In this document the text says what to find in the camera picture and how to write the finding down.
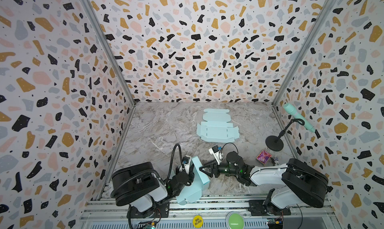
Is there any mint flat box far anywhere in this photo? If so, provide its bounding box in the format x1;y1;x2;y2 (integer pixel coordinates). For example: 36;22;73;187
197;109;240;143

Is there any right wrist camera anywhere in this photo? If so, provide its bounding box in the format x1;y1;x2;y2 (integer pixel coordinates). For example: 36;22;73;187
209;145;223;164

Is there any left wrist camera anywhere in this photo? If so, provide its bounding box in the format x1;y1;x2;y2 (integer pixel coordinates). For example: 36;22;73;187
182;155;193;174

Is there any colourful small card box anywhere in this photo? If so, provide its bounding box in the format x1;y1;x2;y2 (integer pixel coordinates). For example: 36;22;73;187
256;150;272;165

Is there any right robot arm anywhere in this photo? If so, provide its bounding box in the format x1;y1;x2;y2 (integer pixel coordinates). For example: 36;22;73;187
199;151;329;216

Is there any yellow round sticker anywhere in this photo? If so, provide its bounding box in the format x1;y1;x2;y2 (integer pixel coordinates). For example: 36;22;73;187
193;215;204;229

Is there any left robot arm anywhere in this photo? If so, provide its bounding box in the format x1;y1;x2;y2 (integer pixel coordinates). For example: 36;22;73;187
110;161;195;213

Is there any green round button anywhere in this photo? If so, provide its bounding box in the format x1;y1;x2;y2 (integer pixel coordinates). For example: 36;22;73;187
226;212;245;229

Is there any left black corrugated cable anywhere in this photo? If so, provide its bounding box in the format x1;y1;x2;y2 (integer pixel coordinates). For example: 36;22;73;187
110;143;184;200

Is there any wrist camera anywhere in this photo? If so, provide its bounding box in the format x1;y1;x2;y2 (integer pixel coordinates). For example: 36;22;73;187
209;145;223;164
182;155;193;174

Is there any mint paper box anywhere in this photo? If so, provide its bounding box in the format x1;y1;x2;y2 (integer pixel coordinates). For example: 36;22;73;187
176;156;210;206

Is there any small black white figurine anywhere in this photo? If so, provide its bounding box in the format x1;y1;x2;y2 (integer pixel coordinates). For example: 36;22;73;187
271;158;280;166

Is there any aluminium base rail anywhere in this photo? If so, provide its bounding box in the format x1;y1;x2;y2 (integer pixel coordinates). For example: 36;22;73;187
78;195;341;229

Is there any mint green microphone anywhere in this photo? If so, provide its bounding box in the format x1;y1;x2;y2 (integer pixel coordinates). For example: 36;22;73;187
283;103;316;133

